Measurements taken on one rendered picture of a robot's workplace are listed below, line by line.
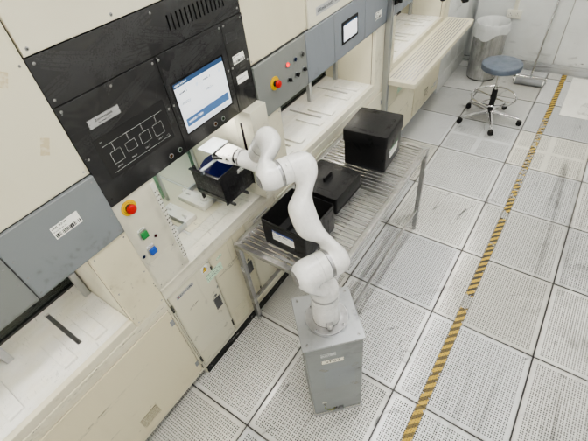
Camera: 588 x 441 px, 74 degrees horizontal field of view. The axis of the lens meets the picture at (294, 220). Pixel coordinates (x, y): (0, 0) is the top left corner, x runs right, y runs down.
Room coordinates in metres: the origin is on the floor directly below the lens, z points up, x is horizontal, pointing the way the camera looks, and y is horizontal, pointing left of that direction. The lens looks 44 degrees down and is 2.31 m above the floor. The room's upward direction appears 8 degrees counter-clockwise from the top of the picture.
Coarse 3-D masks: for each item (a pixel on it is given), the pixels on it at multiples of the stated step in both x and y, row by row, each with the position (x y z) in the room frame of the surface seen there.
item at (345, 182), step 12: (324, 168) 1.89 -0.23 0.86; (336, 168) 1.87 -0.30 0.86; (348, 168) 1.86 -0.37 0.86; (324, 180) 1.76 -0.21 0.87; (336, 180) 1.76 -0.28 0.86; (348, 180) 1.74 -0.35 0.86; (312, 192) 1.69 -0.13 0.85; (324, 192) 1.67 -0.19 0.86; (336, 192) 1.65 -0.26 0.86; (348, 192) 1.69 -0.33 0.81; (336, 204) 1.60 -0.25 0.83
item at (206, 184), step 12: (204, 144) 1.69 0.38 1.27; (216, 144) 1.67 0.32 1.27; (192, 168) 1.64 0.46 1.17; (204, 168) 1.59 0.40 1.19; (240, 168) 1.63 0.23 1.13; (204, 180) 1.60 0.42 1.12; (216, 180) 1.54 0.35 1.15; (228, 180) 1.56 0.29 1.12; (240, 180) 1.62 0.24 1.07; (252, 180) 1.68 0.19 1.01; (204, 192) 1.62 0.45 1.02; (216, 192) 1.56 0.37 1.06; (228, 192) 1.55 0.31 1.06; (240, 192) 1.60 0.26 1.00; (228, 204) 1.53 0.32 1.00
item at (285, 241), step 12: (288, 192) 1.64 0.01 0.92; (276, 204) 1.56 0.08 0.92; (288, 204) 1.63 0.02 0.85; (324, 204) 1.52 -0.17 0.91; (264, 216) 1.48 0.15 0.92; (276, 216) 1.55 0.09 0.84; (288, 216) 1.62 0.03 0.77; (324, 216) 1.41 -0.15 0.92; (264, 228) 1.45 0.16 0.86; (276, 228) 1.39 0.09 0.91; (288, 228) 1.50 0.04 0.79; (276, 240) 1.40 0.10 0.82; (288, 240) 1.35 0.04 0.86; (300, 240) 1.29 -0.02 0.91; (300, 252) 1.30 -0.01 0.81; (312, 252) 1.32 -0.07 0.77
